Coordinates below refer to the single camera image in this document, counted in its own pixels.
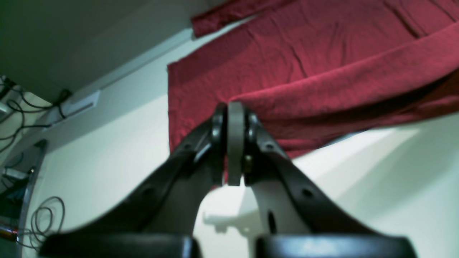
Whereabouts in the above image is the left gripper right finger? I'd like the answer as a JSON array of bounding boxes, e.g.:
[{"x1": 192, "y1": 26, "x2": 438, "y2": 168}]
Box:
[{"x1": 228, "y1": 102, "x2": 417, "y2": 258}]

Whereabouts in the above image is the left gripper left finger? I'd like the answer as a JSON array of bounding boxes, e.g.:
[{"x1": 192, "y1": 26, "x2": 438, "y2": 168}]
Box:
[{"x1": 39, "y1": 103, "x2": 227, "y2": 258}]

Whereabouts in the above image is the black cables bundle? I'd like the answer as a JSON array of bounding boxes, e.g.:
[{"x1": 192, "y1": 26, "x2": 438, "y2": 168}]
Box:
[{"x1": 0, "y1": 75, "x2": 72, "y2": 251}]

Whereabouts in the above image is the red long-sleeve T-shirt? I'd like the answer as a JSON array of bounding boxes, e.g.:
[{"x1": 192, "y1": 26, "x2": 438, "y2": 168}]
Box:
[{"x1": 168, "y1": 0, "x2": 458, "y2": 157}]

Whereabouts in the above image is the white label box with cable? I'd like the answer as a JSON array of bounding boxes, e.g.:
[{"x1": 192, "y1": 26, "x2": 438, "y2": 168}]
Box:
[{"x1": 46, "y1": 90, "x2": 101, "y2": 125}]

